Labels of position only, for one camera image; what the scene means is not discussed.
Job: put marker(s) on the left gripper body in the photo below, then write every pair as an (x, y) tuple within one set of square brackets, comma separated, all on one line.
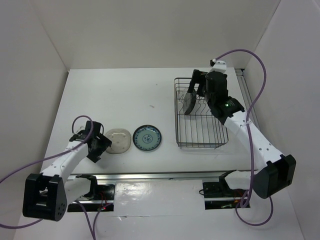
[(96, 138)]

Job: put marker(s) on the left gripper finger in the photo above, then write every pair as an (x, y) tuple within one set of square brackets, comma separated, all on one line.
[(94, 155), (103, 142)]

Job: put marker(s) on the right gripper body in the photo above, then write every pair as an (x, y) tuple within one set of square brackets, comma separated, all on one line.
[(208, 100)]

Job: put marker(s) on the frosted square glass plate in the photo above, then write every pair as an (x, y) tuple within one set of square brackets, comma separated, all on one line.
[(121, 140)]

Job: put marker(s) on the clear textured glass plate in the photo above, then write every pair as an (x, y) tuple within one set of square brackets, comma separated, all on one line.
[(181, 93)]

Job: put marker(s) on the black round plate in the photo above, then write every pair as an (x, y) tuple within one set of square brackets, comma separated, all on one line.
[(189, 101)]

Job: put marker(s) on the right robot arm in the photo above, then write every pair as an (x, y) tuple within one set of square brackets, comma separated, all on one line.
[(275, 171)]

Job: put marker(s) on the blue patterned round plate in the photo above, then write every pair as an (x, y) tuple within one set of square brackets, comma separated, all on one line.
[(147, 138)]

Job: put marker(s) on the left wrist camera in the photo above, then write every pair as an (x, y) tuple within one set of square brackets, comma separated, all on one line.
[(81, 131)]

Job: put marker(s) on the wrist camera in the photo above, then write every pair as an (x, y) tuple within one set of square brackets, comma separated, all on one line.
[(81, 131), (218, 66)]

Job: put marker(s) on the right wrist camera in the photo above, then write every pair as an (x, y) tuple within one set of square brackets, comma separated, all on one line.
[(218, 66)]

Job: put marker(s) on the metal wire dish rack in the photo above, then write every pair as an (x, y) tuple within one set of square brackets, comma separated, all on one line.
[(199, 129)]

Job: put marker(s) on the front aluminium rail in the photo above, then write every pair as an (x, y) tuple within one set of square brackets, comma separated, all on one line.
[(158, 176)]

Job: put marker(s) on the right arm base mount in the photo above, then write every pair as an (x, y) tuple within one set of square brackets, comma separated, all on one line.
[(218, 196)]

